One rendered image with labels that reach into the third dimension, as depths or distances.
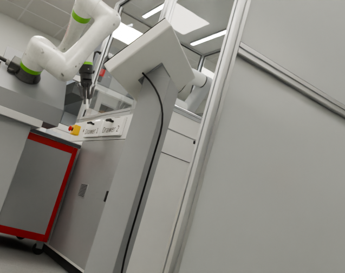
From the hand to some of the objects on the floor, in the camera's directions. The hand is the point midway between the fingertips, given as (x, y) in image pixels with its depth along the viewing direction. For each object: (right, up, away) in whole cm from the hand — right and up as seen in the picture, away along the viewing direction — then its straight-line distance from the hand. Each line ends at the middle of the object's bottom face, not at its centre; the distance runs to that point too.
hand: (86, 104), depth 272 cm
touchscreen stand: (+20, -92, -106) cm, 142 cm away
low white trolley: (-65, -90, +1) cm, 111 cm away
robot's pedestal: (-52, -80, -62) cm, 114 cm away
